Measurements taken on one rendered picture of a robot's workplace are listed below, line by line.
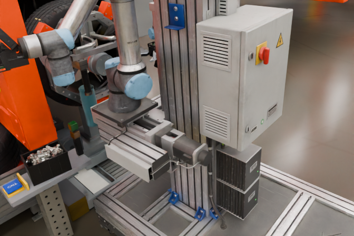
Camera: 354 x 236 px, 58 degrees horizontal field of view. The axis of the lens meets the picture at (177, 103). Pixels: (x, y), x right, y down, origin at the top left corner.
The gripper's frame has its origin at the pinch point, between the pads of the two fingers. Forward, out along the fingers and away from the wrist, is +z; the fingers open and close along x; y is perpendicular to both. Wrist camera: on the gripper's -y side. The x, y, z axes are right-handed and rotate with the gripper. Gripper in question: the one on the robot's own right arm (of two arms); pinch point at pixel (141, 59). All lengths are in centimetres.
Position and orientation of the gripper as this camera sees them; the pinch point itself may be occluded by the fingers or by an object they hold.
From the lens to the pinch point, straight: 201.6
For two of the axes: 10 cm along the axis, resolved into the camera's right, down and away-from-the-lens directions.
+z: -7.0, 3.8, -6.0
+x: 7.1, 3.1, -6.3
